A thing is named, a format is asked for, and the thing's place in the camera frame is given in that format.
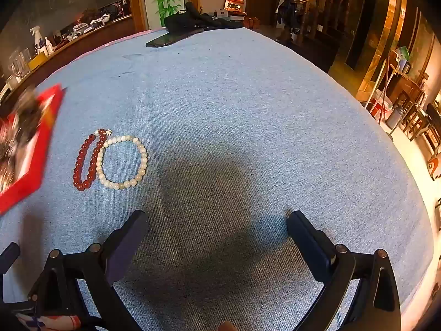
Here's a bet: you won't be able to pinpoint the yellow box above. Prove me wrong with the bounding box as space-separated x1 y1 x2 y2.
28 53 47 71

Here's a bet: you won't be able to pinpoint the grey bin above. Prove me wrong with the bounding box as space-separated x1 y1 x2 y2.
386 105 404 130

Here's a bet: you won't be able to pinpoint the black smartphone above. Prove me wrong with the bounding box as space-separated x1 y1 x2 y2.
145 28 205 48

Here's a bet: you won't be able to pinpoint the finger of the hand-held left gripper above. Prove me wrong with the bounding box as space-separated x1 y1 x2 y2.
0 242 20 274

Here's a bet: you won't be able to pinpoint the white spray bottle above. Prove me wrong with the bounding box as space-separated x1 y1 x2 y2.
29 26 44 54

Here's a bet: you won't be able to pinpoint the blue tablecloth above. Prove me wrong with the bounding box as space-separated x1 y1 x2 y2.
0 26 435 331

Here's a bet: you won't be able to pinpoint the white bead bracelet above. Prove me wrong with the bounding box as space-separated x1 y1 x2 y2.
96 135 149 190

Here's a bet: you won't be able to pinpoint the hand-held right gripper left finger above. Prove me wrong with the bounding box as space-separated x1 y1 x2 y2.
28 210 149 331

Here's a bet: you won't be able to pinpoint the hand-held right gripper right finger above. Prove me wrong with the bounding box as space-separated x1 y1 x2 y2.
287 210 402 331

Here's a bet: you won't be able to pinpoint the curved wooden counter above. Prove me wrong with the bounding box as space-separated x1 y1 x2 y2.
0 14 135 111

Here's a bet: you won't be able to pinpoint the red box with white lining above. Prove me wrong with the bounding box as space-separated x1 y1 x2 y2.
0 84 67 214

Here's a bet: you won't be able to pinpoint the wooden chair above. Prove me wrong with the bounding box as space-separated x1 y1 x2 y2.
400 72 441 152

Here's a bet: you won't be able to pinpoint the black cloth bag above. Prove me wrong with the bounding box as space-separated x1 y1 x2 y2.
163 2 243 35

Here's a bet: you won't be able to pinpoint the dark hanging clothes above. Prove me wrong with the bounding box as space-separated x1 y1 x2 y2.
277 0 300 30

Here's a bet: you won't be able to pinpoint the wooden stair railing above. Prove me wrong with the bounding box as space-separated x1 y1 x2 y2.
296 0 354 42

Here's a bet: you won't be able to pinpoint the red bead bracelet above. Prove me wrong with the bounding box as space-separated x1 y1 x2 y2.
72 129 112 190

